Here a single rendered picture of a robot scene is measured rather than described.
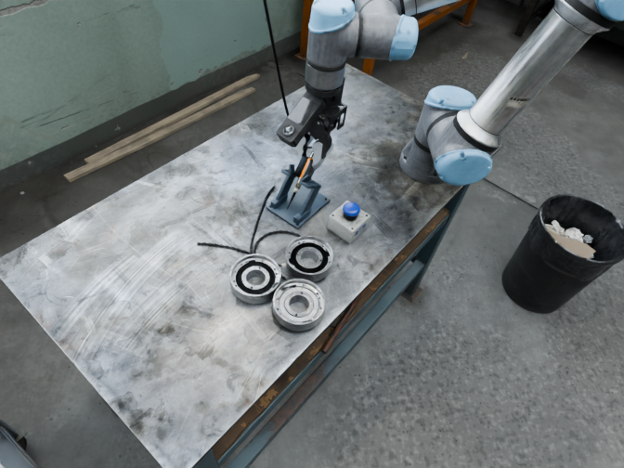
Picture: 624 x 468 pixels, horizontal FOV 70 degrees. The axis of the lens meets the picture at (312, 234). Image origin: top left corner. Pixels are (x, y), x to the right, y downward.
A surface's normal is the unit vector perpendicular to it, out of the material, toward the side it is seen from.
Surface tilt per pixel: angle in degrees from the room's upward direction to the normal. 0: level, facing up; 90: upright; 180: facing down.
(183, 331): 0
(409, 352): 0
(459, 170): 97
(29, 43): 90
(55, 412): 0
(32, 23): 90
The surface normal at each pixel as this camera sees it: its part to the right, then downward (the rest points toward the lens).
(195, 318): 0.09, -0.63
